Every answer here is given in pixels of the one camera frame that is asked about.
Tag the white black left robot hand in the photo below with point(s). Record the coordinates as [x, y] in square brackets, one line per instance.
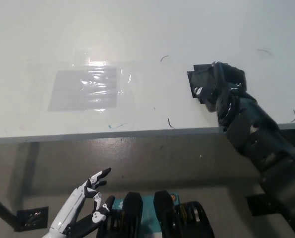
[68, 213]

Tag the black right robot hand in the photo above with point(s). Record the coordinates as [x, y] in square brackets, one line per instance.
[227, 99]

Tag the black tape marked spot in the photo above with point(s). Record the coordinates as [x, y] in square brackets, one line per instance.
[202, 67]

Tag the black robot legs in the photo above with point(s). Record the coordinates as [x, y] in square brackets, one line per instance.
[160, 220]

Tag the black table leg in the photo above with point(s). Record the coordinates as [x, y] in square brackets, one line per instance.
[1, 210]

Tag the clear plastic film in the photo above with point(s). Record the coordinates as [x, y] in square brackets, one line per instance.
[125, 72]

